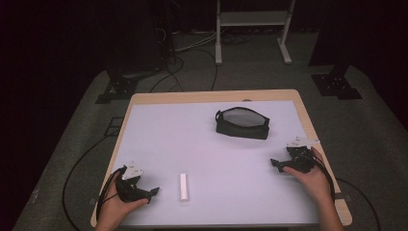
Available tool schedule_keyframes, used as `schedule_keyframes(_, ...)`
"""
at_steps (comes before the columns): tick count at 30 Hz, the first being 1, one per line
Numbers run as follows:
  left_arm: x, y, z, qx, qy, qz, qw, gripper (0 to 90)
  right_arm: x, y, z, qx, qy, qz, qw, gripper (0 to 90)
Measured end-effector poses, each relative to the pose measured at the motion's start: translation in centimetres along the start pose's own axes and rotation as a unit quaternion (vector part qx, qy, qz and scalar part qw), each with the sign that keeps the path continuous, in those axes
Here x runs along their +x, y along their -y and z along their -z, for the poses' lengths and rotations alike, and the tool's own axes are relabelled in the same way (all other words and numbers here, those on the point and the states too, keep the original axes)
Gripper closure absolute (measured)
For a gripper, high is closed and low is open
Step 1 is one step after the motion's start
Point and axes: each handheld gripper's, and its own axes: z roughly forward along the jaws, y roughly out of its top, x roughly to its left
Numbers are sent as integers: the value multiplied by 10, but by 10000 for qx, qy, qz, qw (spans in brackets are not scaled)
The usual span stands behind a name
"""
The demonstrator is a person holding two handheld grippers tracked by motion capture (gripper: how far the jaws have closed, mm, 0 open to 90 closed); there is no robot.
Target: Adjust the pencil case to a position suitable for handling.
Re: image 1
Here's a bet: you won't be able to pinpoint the white floor cables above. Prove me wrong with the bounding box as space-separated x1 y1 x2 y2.
173 31 219 53

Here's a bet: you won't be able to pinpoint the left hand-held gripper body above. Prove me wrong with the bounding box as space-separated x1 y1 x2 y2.
115 161 152 204

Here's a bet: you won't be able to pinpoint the white stick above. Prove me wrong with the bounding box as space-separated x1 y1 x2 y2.
179 172 191 202

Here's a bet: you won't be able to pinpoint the black floor cable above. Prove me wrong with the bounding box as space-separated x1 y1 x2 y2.
148 56 186 94
62 135 114 231
191 47 219 92
335 177 383 231

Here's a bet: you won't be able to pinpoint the person's left hand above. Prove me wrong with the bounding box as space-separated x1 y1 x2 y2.
95 170 151 229

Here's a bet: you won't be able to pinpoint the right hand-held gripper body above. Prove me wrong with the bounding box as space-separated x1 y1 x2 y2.
282 137 321 174

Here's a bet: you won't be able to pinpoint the black floor tape frame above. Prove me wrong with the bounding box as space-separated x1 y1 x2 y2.
105 116 125 137

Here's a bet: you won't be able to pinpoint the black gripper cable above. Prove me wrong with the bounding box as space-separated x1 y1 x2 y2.
95 165 128 222
314 156 337 204

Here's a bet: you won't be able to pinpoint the black zipper pouch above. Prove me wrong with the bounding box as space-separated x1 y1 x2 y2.
215 106 270 141

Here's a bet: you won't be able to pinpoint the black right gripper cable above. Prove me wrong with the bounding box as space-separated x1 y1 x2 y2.
314 156 337 204

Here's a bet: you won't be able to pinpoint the person's right hand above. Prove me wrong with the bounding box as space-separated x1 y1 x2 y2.
282 146 335 206

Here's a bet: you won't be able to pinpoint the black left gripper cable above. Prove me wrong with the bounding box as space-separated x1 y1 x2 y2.
95 165 128 222

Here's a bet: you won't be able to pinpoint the white metal stand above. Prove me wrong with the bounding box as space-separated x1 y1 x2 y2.
215 0 296 66

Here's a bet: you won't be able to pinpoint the black stand base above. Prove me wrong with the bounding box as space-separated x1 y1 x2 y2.
94 62 140 105
310 63 364 101

